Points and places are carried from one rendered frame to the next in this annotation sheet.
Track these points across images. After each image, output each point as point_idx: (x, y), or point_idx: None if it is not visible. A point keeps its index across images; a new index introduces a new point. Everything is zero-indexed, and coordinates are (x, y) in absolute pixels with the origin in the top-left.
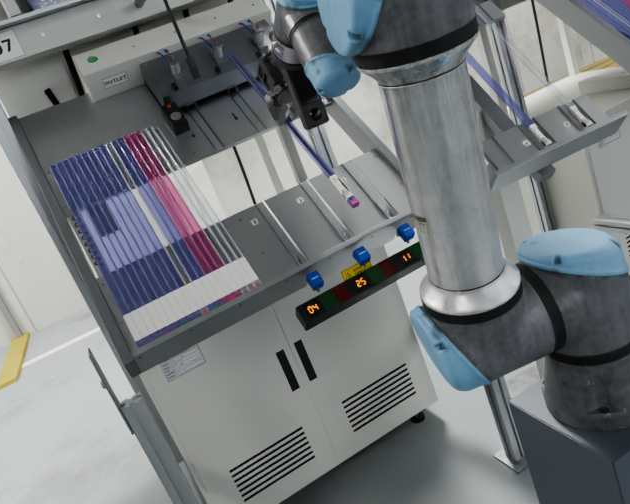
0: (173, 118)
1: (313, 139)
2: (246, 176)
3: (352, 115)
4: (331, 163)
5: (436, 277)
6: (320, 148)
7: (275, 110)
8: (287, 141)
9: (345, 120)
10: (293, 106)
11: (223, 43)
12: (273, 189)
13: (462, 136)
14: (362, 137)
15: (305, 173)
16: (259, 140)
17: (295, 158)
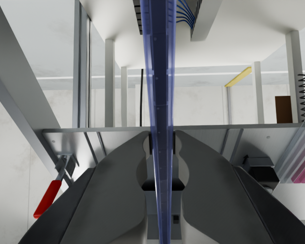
0: (271, 190)
1: (87, 102)
2: (140, 102)
3: (5, 98)
4: (79, 73)
5: None
6: (84, 90)
7: (282, 236)
8: (110, 111)
9: (26, 96)
10: (145, 198)
11: (147, 234)
12: (127, 86)
13: None
14: None
15: (105, 80)
16: (124, 121)
17: (109, 95)
